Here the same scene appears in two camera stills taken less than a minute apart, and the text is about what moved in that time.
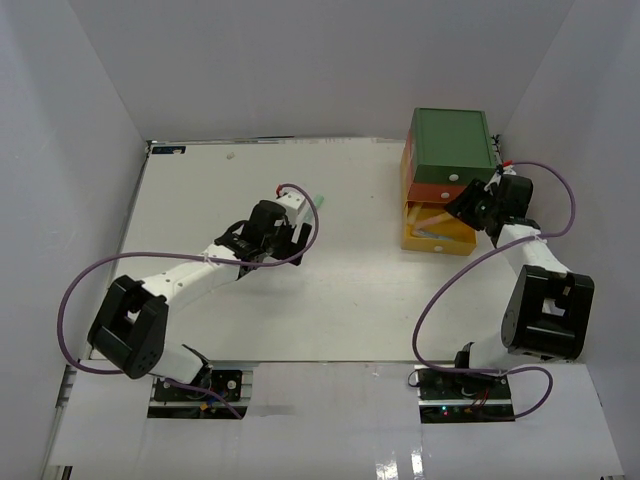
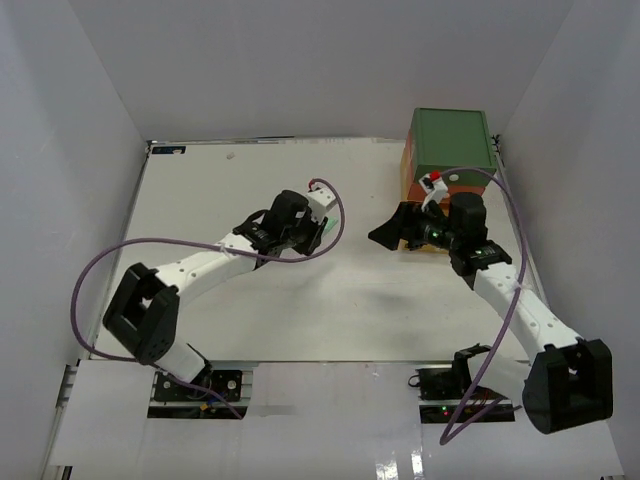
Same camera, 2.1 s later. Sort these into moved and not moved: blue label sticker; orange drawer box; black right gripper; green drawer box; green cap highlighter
Moved: black right gripper; green cap highlighter
Not moved: orange drawer box; blue label sticker; green drawer box
